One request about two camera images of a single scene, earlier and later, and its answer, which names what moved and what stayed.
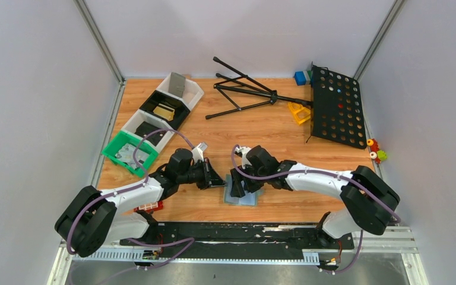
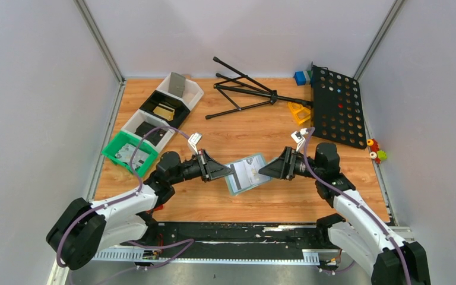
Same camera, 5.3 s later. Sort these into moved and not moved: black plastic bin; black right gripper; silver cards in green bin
Moved: black right gripper
Not moved: silver cards in green bin; black plastic bin
